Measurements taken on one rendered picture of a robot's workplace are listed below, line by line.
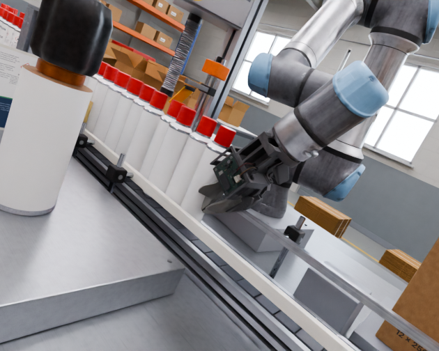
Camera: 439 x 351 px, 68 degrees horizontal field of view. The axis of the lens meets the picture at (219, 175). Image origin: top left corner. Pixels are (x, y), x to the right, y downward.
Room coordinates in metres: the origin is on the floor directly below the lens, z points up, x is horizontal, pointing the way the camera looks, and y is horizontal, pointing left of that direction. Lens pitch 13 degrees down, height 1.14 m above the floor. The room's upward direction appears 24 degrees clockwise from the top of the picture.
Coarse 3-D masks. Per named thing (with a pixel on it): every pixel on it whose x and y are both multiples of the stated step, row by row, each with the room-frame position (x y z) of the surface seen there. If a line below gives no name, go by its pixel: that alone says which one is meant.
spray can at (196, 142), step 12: (204, 120) 0.64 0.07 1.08; (216, 120) 0.66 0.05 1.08; (204, 132) 0.64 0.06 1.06; (192, 144) 0.63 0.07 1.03; (204, 144) 0.63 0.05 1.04; (180, 156) 0.65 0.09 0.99; (192, 156) 0.63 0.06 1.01; (180, 168) 0.63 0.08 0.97; (192, 168) 0.63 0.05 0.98; (180, 180) 0.63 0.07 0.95; (168, 192) 0.64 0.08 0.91; (180, 192) 0.63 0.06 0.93
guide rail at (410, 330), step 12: (252, 216) 0.58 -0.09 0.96; (264, 228) 0.56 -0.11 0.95; (276, 240) 0.54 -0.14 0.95; (288, 240) 0.53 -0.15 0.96; (300, 252) 0.51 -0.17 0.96; (312, 264) 0.50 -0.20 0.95; (324, 264) 0.50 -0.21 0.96; (336, 276) 0.48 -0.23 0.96; (348, 288) 0.46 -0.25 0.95; (360, 288) 0.46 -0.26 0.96; (360, 300) 0.45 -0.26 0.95; (372, 300) 0.44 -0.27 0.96; (384, 312) 0.43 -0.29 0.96; (396, 324) 0.42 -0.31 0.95; (408, 324) 0.42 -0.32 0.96; (408, 336) 0.41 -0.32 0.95; (420, 336) 0.40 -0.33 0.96; (432, 348) 0.39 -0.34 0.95
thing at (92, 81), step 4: (104, 64) 0.88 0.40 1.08; (108, 64) 0.89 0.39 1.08; (100, 68) 0.88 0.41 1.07; (104, 68) 0.88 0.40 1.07; (100, 72) 0.88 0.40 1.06; (104, 72) 0.88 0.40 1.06; (96, 76) 0.87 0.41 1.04; (100, 76) 0.88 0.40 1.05; (88, 80) 0.88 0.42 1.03; (92, 80) 0.87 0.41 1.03; (96, 80) 0.87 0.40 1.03; (88, 84) 0.87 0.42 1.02; (92, 84) 0.87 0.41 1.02; (92, 88) 0.87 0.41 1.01
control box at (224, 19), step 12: (180, 0) 0.78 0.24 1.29; (192, 0) 0.78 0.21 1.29; (204, 0) 0.78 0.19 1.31; (216, 0) 0.79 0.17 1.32; (228, 0) 0.80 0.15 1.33; (240, 0) 0.81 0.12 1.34; (252, 0) 0.82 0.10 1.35; (192, 12) 0.85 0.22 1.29; (204, 12) 0.80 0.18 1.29; (216, 12) 0.79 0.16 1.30; (228, 12) 0.80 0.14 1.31; (240, 12) 0.81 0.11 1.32; (216, 24) 0.87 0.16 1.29; (228, 24) 0.82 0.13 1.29; (240, 24) 0.81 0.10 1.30
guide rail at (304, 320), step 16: (96, 144) 0.76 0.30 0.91; (112, 160) 0.72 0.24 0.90; (160, 192) 0.61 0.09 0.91; (176, 208) 0.58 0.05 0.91; (192, 224) 0.55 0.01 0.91; (208, 240) 0.52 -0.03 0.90; (224, 256) 0.50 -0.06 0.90; (240, 256) 0.50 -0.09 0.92; (240, 272) 0.48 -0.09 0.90; (256, 272) 0.47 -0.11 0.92; (256, 288) 0.46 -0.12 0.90; (272, 288) 0.44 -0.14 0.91; (288, 304) 0.42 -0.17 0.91; (304, 320) 0.41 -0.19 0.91; (320, 336) 0.39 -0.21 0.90; (336, 336) 0.39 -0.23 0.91
